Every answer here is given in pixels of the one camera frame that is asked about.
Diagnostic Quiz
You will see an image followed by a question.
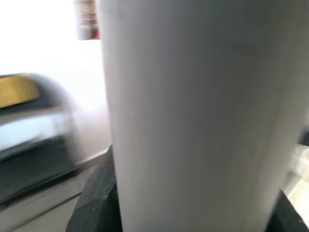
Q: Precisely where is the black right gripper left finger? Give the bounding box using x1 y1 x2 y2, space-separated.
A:
67 145 123 232

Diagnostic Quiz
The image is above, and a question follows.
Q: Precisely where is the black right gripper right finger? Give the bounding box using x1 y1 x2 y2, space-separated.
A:
265 188 309 232

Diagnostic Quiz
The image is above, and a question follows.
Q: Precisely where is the white plastic table leg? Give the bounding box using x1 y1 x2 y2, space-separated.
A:
98 0 309 232

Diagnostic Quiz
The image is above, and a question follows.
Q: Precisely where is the white baseboard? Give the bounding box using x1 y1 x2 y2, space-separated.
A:
72 147 113 170

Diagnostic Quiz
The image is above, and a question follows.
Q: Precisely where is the pink patterned cloth stand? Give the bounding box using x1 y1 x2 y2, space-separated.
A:
74 0 101 41

